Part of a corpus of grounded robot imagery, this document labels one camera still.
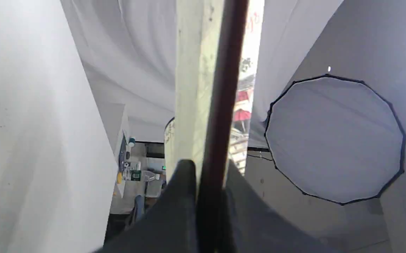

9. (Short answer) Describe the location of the round white softbox light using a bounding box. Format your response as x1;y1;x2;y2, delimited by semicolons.
264;74;406;206

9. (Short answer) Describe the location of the painted folding paper fan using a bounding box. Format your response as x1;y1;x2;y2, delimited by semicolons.
164;0;264;253

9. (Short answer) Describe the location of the cluttered background workbench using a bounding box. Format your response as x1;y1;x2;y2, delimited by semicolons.
107;136;166;232

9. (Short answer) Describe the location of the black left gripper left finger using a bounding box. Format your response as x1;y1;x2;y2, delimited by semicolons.
98;160;198;253

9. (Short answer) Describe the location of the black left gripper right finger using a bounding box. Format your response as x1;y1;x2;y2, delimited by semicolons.
221;161;333;253

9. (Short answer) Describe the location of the grey backdrop cloth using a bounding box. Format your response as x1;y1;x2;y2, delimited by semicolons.
61;0;342;148

